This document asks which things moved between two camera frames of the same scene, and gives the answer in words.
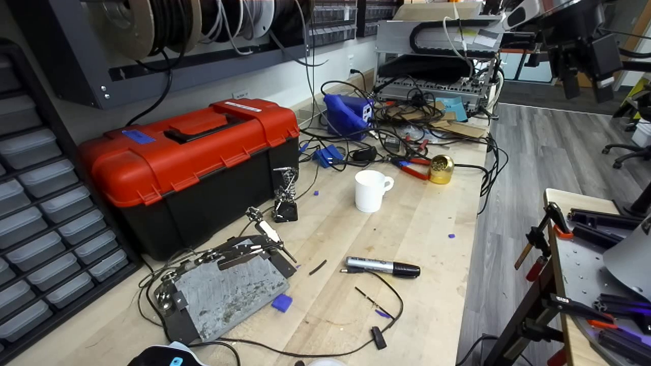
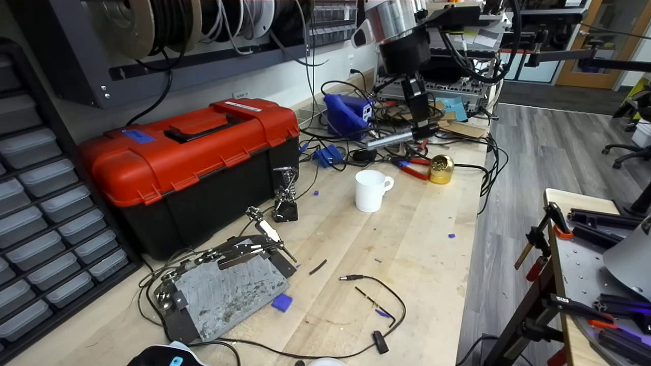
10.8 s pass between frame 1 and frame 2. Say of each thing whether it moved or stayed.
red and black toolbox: stayed
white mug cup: stayed
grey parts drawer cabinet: stayed
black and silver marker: moved
